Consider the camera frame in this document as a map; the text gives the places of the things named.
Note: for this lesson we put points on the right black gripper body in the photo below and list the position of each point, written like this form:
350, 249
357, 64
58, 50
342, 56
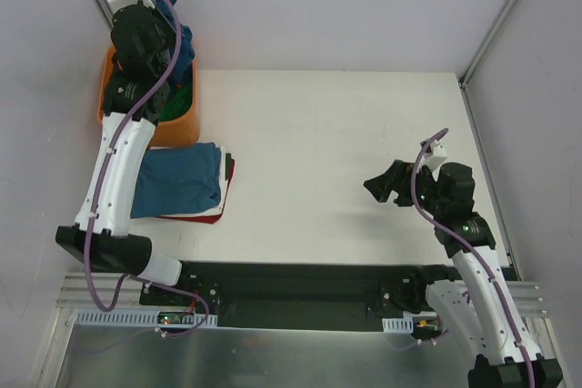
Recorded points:
405, 186

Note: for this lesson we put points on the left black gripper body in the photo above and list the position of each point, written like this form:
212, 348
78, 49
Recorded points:
165, 59

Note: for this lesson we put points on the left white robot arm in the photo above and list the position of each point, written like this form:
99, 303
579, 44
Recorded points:
133, 99

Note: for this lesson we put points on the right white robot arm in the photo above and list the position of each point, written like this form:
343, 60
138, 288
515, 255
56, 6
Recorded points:
486, 323

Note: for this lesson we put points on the green t shirt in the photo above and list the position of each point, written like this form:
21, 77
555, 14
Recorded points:
178, 105

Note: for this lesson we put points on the orange plastic basket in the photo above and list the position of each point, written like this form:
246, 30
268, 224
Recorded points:
184, 130

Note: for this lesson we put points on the folded light blue t shirt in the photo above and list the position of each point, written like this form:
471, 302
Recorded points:
174, 181

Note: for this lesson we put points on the folded red t shirt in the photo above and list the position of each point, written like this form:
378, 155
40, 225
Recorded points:
227, 179

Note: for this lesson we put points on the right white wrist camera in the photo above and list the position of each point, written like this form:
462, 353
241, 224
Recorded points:
434, 156

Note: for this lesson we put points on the right slotted cable duct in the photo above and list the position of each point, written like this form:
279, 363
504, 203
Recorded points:
403, 325

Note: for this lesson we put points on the slotted cable duct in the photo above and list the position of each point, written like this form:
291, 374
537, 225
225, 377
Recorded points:
403, 325
145, 319

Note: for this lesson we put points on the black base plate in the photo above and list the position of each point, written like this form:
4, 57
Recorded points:
323, 297

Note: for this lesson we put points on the left slotted cable duct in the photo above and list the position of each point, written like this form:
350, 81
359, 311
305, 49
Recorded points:
145, 319

